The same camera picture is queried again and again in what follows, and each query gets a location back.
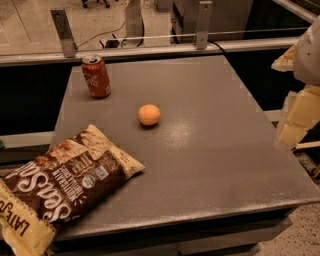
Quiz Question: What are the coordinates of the red cola can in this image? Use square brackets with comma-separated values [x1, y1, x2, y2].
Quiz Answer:
[82, 54, 111, 99]

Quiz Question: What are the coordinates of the white pedestal base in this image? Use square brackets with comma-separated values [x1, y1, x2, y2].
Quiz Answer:
[122, 0, 144, 48]

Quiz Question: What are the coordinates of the brown tortilla chips bag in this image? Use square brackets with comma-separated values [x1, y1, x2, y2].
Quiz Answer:
[0, 125, 144, 256]

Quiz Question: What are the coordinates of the left metal railing bracket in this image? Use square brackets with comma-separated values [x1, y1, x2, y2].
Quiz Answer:
[50, 8, 77, 58]

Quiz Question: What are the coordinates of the right metal railing bracket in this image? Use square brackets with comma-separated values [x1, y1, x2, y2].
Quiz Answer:
[195, 0, 212, 50]

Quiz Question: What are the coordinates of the black floor cable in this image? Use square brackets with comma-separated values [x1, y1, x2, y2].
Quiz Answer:
[77, 20, 127, 48]

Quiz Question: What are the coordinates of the orange fruit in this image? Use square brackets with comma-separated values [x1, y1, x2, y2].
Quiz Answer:
[138, 104, 161, 126]

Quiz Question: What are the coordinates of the horizontal metal rail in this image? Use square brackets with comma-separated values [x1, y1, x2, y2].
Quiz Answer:
[0, 37, 299, 67]

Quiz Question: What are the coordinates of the metal railing bracket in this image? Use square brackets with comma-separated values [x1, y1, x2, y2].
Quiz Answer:
[50, 8, 77, 58]
[195, 0, 212, 50]

